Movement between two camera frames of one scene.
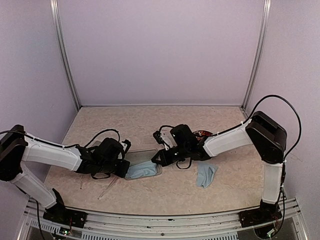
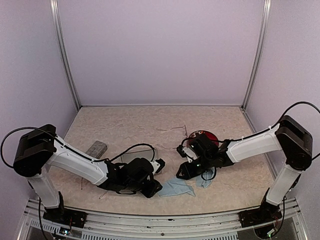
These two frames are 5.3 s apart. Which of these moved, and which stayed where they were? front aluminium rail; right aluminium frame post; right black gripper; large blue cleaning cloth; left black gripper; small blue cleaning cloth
Moved: large blue cleaning cloth; left black gripper; right black gripper
Stayed: right aluminium frame post; small blue cleaning cloth; front aluminium rail
